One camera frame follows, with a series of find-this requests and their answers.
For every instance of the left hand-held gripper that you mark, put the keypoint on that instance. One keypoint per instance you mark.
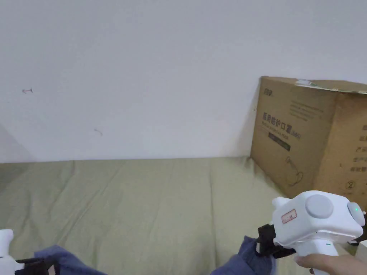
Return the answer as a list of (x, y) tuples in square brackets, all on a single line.
[(5, 260)]

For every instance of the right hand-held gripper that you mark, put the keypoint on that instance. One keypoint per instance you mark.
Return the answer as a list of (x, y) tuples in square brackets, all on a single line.
[(315, 226)]

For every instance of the dark blue shirt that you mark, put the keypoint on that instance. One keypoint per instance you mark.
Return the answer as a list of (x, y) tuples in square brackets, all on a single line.
[(238, 262)]

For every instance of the person's right hand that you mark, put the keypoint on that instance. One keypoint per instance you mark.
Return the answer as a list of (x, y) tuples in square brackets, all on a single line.
[(338, 265)]

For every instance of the brown cardboard carton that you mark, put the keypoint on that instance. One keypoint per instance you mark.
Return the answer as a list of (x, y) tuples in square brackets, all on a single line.
[(298, 134)]

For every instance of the bed with pale green sheet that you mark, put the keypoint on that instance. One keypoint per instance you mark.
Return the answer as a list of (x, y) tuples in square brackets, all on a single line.
[(143, 206)]

